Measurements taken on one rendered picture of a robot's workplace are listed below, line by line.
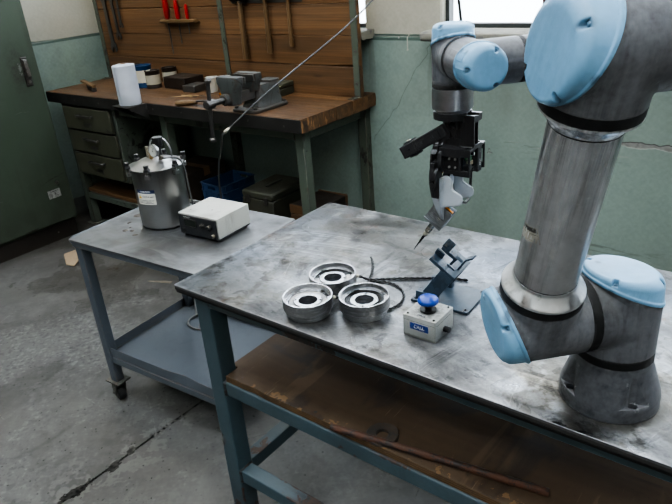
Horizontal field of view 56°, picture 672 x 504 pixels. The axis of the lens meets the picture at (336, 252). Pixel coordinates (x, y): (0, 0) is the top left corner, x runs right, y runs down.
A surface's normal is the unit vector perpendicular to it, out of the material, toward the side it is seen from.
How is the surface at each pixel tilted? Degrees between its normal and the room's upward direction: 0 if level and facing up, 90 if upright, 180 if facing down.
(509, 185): 90
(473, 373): 0
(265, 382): 0
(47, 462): 0
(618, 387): 72
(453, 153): 90
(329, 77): 90
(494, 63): 90
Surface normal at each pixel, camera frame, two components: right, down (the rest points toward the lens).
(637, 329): 0.18, 0.41
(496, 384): -0.07, -0.90
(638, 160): -0.61, 0.38
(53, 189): 0.79, 0.21
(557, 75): -0.98, 0.03
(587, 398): -0.73, 0.05
